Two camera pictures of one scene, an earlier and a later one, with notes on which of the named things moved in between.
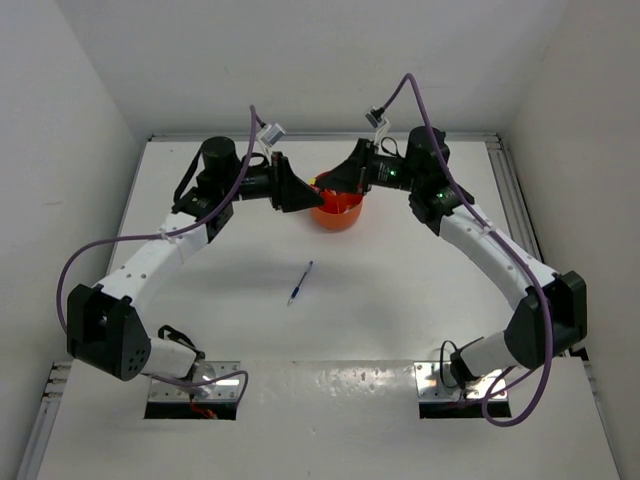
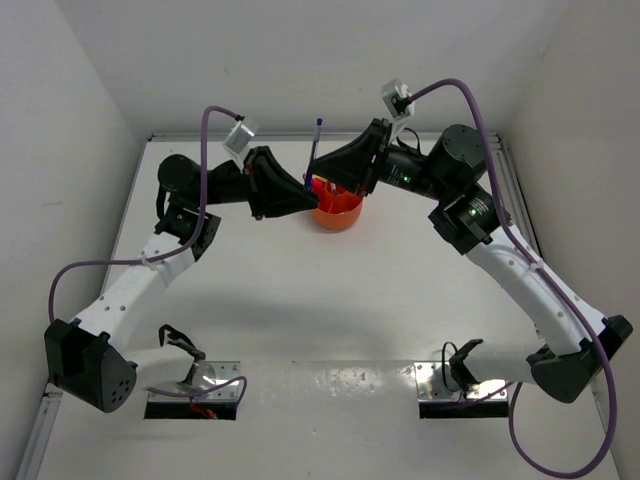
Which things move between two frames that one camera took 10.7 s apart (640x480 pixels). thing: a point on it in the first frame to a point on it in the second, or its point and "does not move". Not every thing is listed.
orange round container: x=341 y=209 does not move
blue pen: x=296 y=290 to x=312 y=155
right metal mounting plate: x=430 y=387 does not move
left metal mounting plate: x=160 y=391 does not move
